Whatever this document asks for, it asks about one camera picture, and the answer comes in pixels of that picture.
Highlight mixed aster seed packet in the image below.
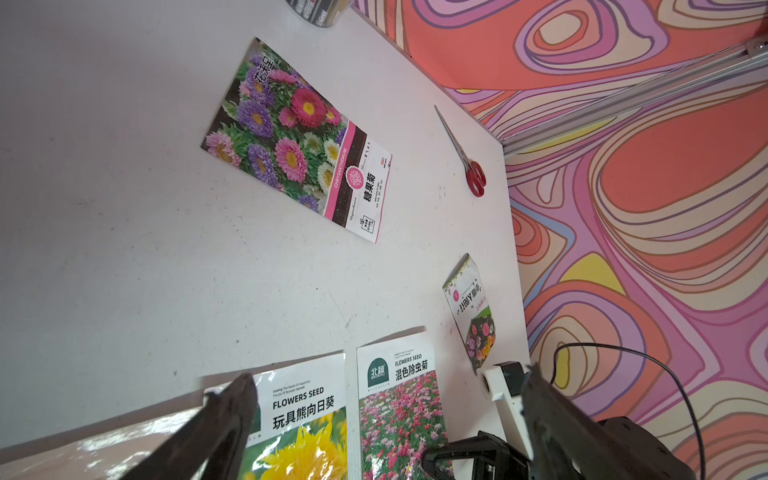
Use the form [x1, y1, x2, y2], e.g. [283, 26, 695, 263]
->
[201, 39, 392, 242]

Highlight yellow sunflower seed packet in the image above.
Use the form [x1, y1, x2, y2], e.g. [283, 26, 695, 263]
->
[237, 353, 348, 479]

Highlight red handled scissors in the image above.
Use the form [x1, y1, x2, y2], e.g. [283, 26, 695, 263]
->
[435, 106, 487, 198]

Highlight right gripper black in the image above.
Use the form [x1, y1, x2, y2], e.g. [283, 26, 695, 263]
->
[421, 417, 696, 479]

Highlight small pink flower seed packet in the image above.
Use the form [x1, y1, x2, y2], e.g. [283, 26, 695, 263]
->
[442, 253, 497, 373]

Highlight pencil cup with pencils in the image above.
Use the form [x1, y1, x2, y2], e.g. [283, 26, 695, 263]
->
[286, 0, 352, 28]

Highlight pink flower field seed packet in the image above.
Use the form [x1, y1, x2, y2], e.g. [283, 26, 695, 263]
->
[356, 332, 448, 479]

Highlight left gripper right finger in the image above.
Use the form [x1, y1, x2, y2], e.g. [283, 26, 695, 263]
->
[521, 366, 632, 479]

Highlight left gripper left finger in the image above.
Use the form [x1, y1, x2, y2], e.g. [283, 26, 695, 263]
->
[124, 374, 258, 479]

